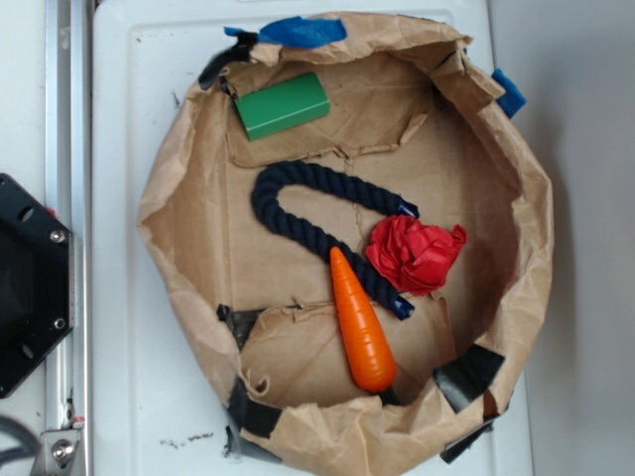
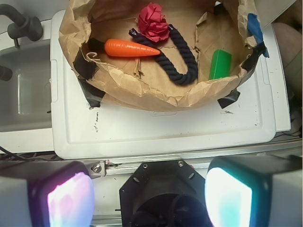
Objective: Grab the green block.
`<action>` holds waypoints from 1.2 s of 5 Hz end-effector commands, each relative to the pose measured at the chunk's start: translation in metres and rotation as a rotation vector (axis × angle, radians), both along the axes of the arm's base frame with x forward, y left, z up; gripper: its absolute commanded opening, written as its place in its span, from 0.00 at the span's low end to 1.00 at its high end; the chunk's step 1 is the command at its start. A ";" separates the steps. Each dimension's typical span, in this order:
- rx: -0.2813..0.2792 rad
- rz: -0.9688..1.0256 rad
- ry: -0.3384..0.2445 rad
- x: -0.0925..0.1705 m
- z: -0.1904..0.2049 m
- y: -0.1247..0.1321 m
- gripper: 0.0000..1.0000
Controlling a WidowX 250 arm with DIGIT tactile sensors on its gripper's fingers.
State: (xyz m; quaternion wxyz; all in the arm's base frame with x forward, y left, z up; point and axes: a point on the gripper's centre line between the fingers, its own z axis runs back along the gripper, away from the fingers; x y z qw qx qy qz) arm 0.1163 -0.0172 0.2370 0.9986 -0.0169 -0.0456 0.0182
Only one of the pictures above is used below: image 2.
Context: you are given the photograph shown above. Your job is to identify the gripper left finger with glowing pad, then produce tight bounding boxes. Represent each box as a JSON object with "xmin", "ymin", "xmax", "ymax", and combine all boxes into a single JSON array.
[{"xmin": 0, "ymin": 161, "xmax": 95, "ymax": 227}]

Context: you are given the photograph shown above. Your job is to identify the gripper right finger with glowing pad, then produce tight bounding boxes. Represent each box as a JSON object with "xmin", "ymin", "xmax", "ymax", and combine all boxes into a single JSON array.
[{"xmin": 205, "ymin": 155, "xmax": 303, "ymax": 227}]

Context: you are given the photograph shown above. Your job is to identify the dark grey faucet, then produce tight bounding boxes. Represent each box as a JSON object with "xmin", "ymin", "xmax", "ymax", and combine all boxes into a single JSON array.
[{"xmin": 0, "ymin": 4, "xmax": 44, "ymax": 49}]

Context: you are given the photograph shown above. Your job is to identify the black tape piece left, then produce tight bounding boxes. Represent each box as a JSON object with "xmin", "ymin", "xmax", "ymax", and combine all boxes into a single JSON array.
[{"xmin": 78, "ymin": 79, "xmax": 106, "ymax": 107}]

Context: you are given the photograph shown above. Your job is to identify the black tape piece right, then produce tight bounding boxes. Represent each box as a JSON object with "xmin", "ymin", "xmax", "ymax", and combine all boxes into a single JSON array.
[{"xmin": 217, "ymin": 89, "xmax": 241, "ymax": 109}]

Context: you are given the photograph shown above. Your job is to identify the black octagonal mount plate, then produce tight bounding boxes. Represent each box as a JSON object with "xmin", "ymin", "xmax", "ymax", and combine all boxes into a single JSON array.
[{"xmin": 119, "ymin": 165, "xmax": 212, "ymax": 227}]

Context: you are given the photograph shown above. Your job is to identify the grey sink basin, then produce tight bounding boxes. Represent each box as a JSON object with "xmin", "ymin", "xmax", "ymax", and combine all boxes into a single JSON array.
[{"xmin": 0, "ymin": 39, "xmax": 52, "ymax": 132}]

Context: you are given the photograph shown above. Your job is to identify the crumpled red paper ball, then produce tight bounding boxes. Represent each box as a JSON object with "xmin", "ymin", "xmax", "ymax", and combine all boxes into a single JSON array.
[{"xmin": 137, "ymin": 2, "xmax": 169, "ymax": 43}]

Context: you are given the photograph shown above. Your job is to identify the aluminium frame rail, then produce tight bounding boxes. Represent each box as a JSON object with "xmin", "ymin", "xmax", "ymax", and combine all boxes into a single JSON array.
[{"xmin": 82, "ymin": 138, "xmax": 303, "ymax": 178}]

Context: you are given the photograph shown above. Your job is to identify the green rectangular block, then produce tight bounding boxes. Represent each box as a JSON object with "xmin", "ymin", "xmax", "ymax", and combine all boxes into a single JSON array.
[{"xmin": 209, "ymin": 49, "xmax": 232, "ymax": 80}]

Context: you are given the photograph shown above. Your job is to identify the black tape piece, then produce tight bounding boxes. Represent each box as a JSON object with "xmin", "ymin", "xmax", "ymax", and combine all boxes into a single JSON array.
[
  {"xmin": 78, "ymin": 79, "xmax": 106, "ymax": 107},
  {"xmin": 217, "ymin": 89, "xmax": 241, "ymax": 109}
]

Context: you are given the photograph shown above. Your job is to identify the white plastic bin lid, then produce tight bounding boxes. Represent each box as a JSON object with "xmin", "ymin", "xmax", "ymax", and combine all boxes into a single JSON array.
[{"xmin": 50, "ymin": 11, "xmax": 291, "ymax": 159}]

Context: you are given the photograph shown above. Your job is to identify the brown paper bag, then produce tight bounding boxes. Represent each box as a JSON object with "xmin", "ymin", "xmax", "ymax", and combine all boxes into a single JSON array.
[{"xmin": 59, "ymin": 0, "xmax": 257, "ymax": 112}]

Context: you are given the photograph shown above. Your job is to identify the orange toy carrot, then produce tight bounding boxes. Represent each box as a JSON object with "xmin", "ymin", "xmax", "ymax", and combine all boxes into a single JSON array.
[{"xmin": 88, "ymin": 38, "xmax": 161, "ymax": 58}]

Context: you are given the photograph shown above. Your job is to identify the dark blue twisted rope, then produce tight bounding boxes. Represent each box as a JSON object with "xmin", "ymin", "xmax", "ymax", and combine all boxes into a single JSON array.
[{"xmin": 128, "ymin": 24, "xmax": 198, "ymax": 85}]

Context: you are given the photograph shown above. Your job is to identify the blue tape strip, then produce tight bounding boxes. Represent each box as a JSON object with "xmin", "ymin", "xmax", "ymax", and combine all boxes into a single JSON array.
[{"xmin": 247, "ymin": 13, "xmax": 269, "ymax": 58}]

